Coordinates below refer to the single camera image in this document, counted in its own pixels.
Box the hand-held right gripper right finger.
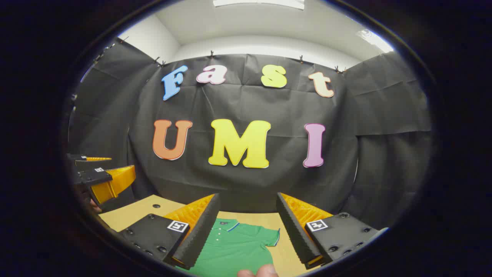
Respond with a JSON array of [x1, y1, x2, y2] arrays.
[[276, 192, 389, 270]]

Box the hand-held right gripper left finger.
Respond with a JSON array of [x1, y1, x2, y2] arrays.
[[117, 194, 220, 270]]

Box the green T-shirt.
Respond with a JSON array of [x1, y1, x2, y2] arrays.
[[188, 218, 280, 277]]

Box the small ceiling light panel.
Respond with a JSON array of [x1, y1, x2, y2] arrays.
[[356, 29, 394, 53]]

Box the long ceiling light panel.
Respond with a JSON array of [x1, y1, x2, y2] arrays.
[[213, 0, 305, 10]]

